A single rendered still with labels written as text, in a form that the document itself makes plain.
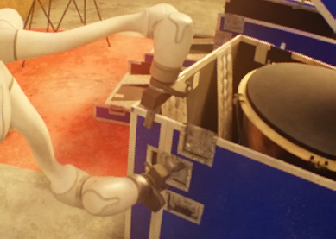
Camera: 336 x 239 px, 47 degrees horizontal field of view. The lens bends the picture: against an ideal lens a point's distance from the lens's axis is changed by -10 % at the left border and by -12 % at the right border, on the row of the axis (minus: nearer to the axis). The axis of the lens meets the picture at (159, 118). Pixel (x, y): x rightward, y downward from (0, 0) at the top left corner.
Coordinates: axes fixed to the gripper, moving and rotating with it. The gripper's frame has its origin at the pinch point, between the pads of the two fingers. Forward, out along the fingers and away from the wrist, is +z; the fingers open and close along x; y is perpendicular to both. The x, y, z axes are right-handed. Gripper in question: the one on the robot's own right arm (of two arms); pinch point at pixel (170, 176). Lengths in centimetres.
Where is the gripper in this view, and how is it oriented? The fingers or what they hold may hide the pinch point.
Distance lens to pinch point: 141.6
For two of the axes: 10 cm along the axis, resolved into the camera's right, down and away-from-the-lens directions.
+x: -5.2, 7.2, 4.6
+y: -6.2, -6.8, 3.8
